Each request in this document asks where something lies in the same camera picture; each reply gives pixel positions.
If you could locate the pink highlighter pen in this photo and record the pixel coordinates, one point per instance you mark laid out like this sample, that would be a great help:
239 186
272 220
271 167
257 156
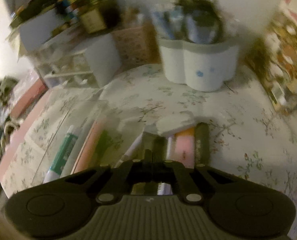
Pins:
83 159

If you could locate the white desktop drawer organizer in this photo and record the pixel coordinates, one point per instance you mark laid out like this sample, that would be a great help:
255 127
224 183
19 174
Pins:
84 61

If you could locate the white storage box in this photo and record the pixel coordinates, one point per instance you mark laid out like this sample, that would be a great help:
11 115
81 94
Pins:
36 31

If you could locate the white flower-shaped pen holder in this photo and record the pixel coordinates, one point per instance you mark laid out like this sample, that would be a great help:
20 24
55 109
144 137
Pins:
194 45

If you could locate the black marker pen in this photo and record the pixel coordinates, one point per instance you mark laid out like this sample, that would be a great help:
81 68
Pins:
202 143

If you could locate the floral tablecloth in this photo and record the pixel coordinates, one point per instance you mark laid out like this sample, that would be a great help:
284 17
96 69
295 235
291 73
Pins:
247 137

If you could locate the green white glue stick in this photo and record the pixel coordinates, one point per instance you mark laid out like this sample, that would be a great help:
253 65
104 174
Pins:
62 154

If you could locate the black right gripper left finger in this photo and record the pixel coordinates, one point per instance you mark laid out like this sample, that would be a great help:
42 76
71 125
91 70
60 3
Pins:
133 178

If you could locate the orange cap highlighter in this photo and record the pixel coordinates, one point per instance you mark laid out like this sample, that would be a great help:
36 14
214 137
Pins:
181 147

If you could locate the stack of cartoon books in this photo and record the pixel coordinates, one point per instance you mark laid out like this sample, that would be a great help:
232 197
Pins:
273 57

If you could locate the clear plastic drawer tray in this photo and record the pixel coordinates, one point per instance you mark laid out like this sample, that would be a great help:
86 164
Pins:
45 137

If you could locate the pink book stack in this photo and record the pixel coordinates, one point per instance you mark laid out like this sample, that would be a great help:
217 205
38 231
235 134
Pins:
25 96

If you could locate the pink perforated pen cup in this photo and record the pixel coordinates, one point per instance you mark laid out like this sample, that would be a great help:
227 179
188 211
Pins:
137 46

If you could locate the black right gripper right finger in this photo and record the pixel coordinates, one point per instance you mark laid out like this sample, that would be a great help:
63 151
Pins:
178 177

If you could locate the colourful rubik cube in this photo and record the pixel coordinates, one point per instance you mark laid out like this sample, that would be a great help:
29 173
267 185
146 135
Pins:
68 9

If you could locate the green cap highlighter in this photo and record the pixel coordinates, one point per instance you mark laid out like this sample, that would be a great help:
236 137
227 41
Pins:
104 143

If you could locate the potted green plant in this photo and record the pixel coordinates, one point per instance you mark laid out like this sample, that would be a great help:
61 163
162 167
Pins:
99 15

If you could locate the dark lead refill case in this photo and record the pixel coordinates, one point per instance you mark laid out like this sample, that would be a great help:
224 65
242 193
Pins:
156 153

